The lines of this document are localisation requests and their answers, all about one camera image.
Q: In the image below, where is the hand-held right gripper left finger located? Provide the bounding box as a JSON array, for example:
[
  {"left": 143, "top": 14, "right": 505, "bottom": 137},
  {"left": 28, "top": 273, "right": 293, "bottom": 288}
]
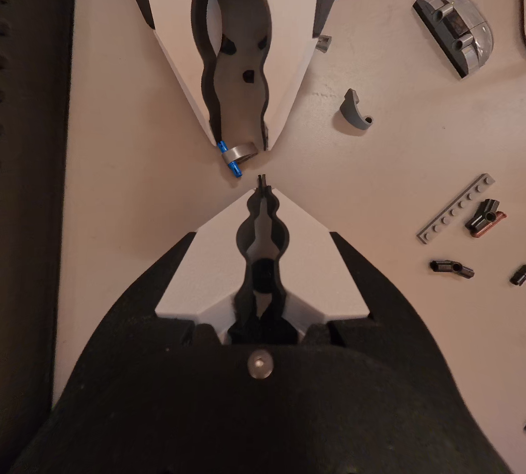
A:
[{"left": 154, "top": 188, "right": 259, "bottom": 343}]

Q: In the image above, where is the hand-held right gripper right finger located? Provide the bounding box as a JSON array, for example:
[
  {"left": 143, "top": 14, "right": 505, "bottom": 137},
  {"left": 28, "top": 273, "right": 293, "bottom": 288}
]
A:
[{"left": 266, "top": 186, "right": 371, "bottom": 337}]

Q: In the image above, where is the blue lego pin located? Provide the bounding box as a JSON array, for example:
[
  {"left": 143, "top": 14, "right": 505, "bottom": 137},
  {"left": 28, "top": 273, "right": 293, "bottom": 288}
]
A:
[{"left": 217, "top": 140, "right": 243, "bottom": 178}]

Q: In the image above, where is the black lego wheel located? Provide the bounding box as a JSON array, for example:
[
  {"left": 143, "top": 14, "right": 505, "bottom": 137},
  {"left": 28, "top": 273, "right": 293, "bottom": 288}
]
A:
[{"left": 251, "top": 259, "right": 275, "bottom": 292}]

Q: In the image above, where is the black angled lego connector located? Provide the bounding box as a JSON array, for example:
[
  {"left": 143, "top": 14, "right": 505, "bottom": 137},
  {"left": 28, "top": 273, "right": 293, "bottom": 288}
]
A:
[{"left": 429, "top": 260, "right": 475, "bottom": 278}]

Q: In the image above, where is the grey lego arch piece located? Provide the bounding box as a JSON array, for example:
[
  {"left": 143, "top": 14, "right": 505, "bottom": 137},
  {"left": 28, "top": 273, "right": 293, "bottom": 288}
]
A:
[{"left": 339, "top": 88, "right": 374, "bottom": 131}]

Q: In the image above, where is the long grey lego plate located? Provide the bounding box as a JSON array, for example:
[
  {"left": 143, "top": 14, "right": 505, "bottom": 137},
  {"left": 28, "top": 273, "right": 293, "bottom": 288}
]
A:
[{"left": 417, "top": 173, "right": 496, "bottom": 245}]

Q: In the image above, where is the grey curved lego assembly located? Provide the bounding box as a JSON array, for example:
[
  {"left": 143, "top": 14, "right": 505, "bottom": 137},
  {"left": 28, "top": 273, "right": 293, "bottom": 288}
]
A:
[{"left": 413, "top": 0, "right": 494, "bottom": 79}]

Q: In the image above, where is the black and brown lego piece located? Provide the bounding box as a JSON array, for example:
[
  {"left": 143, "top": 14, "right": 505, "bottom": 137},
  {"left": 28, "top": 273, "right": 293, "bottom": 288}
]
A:
[{"left": 465, "top": 199, "right": 508, "bottom": 237}]

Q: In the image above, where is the black perforated office chair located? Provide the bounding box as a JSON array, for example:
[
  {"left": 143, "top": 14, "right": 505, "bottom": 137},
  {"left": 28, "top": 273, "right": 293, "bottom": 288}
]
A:
[{"left": 0, "top": 0, "right": 79, "bottom": 474}]

